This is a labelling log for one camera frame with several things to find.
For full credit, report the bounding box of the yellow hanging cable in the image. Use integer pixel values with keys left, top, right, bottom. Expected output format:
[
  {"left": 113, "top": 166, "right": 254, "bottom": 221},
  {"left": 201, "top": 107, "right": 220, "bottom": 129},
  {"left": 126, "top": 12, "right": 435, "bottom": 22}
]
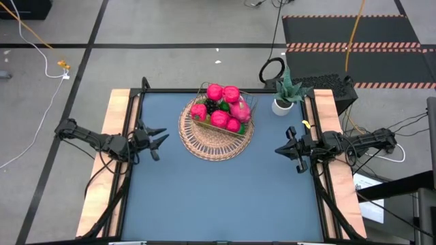
[{"left": 344, "top": 0, "right": 367, "bottom": 73}]

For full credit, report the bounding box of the black box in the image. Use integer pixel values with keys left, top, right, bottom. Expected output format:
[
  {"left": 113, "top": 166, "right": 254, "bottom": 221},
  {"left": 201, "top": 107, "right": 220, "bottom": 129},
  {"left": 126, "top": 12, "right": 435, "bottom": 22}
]
[{"left": 0, "top": 0, "right": 53, "bottom": 20}]

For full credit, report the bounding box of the grey post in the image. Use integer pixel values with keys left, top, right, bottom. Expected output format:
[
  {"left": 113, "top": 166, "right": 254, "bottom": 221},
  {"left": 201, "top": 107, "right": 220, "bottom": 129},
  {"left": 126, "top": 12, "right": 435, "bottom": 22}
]
[{"left": 426, "top": 97, "right": 436, "bottom": 190}]

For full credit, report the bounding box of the black floor cable bundle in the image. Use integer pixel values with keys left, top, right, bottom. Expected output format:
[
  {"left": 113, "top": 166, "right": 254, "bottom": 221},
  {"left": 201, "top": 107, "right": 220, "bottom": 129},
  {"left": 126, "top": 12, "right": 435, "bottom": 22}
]
[{"left": 244, "top": 0, "right": 294, "bottom": 8}]

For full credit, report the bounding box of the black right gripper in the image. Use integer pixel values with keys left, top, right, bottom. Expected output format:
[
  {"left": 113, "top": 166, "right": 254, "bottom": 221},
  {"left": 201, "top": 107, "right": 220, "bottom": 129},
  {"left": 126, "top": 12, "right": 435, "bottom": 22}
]
[{"left": 275, "top": 126, "right": 320, "bottom": 174}]

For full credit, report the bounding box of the plywood side board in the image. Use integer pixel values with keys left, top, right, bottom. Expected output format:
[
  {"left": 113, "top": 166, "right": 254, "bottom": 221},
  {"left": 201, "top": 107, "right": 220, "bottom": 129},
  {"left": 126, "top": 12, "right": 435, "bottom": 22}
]
[
  {"left": 75, "top": 88, "right": 140, "bottom": 238},
  {"left": 313, "top": 88, "right": 368, "bottom": 239}
]

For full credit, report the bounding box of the white cable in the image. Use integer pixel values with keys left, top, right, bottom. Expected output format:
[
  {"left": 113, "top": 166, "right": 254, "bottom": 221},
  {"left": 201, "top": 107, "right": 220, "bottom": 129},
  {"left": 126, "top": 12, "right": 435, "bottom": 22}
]
[
  {"left": 0, "top": 0, "right": 72, "bottom": 169},
  {"left": 366, "top": 142, "right": 407, "bottom": 163}
]

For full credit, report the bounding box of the wire basket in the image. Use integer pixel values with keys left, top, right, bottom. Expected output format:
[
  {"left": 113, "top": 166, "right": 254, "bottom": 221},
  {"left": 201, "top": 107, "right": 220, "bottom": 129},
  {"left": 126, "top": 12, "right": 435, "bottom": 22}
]
[{"left": 190, "top": 81, "right": 259, "bottom": 138}]

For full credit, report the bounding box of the black coiled cable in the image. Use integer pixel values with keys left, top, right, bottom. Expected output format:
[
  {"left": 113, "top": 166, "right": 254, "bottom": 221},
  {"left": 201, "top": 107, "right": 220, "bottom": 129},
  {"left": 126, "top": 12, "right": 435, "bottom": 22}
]
[{"left": 258, "top": 0, "right": 285, "bottom": 84}]

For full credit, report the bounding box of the woven wicker basket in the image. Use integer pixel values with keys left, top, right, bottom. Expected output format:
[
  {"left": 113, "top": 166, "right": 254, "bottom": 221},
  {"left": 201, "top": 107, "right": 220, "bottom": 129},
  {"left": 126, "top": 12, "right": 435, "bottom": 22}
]
[{"left": 178, "top": 92, "right": 255, "bottom": 162}]

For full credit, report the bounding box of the black table frame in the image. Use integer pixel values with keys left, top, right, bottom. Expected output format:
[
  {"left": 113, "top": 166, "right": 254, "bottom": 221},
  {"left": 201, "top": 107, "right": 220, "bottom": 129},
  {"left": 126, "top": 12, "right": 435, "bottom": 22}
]
[{"left": 81, "top": 76, "right": 367, "bottom": 245}]

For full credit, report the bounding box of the blue table mat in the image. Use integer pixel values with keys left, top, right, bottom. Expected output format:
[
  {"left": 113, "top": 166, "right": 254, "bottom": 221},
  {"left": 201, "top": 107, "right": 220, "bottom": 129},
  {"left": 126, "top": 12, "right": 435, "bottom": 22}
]
[{"left": 121, "top": 91, "right": 324, "bottom": 242}]

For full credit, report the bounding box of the orange extension cable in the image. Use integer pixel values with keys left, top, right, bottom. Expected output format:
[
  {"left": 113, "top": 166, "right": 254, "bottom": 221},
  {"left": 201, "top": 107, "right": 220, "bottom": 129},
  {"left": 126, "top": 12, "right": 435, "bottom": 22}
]
[{"left": 0, "top": 1, "right": 72, "bottom": 71}]

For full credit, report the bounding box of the potted green plant white pot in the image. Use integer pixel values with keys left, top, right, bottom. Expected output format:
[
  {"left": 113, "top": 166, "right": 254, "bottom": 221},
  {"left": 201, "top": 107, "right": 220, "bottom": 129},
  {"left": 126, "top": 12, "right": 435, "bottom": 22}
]
[{"left": 271, "top": 66, "right": 314, "bottom": 117}]

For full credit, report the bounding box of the black desk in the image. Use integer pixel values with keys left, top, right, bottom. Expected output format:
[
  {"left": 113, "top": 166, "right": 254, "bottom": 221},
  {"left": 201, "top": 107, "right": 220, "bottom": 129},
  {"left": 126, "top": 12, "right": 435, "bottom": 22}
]
[{"left": 356, "top": 169, "right": 436, "bottom": 245}]

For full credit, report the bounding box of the black striped-edge floor mat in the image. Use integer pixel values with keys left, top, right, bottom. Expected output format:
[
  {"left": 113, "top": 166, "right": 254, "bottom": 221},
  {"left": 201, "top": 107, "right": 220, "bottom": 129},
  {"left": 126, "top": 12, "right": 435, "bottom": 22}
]
[
  {"left": 285, "top": 47, "right": 436, "bottom": 90},
  {"left": 281, "top": 14, "right": 422, "bottom": 48}
]

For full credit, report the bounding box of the black mesh computer case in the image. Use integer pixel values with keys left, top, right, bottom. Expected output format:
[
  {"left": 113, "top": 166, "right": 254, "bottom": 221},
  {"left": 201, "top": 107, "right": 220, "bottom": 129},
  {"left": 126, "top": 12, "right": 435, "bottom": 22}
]
[{"left": 292, "top": 73, "right": 359, "bottom": 116}]

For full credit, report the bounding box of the pink dragon fruit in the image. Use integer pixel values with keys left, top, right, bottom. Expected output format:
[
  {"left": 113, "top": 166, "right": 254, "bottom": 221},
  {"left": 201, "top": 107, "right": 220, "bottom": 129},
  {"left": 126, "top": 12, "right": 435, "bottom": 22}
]
[{"left": 228, "top": 99, "right": 253, "bottom": 124}]

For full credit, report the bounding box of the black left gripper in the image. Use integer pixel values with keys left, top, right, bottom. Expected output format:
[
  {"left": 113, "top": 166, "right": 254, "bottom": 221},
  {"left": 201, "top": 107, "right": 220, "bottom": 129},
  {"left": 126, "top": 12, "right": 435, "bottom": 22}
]
[{"left": 131, "top": 119, "right": 170, "bottom": 162}]

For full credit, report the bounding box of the white paper sheet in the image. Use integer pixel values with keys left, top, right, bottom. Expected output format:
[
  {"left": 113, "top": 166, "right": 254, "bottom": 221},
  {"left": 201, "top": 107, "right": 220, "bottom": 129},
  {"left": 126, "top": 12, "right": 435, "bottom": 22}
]
[{"left": 353, "top": 172, "right": 385, "bottom": 224}]

